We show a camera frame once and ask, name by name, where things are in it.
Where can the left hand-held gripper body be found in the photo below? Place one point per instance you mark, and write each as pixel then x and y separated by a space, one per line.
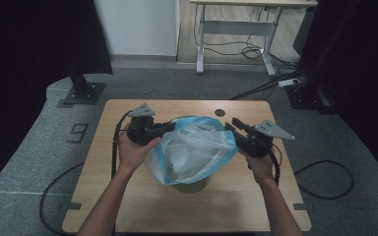
pixel 141 129

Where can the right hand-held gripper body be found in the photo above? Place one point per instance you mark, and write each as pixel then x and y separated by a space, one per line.
pixel 259 141

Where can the translucent blue-banded plastic bag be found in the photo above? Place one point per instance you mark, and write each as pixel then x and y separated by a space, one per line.
pixel 193 150

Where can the olive grey trash bin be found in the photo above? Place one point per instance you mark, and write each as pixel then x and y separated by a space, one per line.
pixel 192 187

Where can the person's left hand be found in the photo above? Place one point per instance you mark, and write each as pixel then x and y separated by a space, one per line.
pixel 133 154

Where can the person's right hand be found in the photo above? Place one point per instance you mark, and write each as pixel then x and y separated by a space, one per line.
pixel 262 167

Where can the white power strip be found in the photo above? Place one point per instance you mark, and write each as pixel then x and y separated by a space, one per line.
pixel 288 83

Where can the left black stand base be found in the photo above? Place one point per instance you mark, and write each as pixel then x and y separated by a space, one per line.
pixel 83 88

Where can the black metal stand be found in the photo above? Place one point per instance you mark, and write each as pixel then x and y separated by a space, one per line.
pixel 308 88

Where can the dark tape piece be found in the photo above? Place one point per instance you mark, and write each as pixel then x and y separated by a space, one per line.
pixel 70 206
pixel 300 206

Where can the dark curtain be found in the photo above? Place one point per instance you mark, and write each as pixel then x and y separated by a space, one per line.
pixel 367 65
pixel 29 49

